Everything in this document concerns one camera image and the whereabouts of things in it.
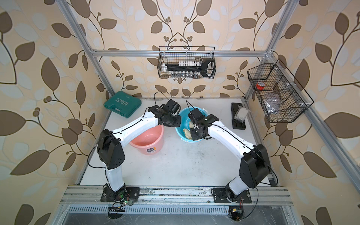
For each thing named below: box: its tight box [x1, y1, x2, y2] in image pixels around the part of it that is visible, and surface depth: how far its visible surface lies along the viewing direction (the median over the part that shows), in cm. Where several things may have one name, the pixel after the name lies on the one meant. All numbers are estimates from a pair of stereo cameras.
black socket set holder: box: [162, 59, 216, 78], surface depth 86 cm
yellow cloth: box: [182, 120, 195, 141], surface depth 80 cm
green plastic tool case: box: [103, 90, 143, 119], surface depth 114 cm
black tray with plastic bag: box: [231, 102, 250, 130], surface depth 105 cm
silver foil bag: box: [263, 92, 281, 114], surface depth 73 cm
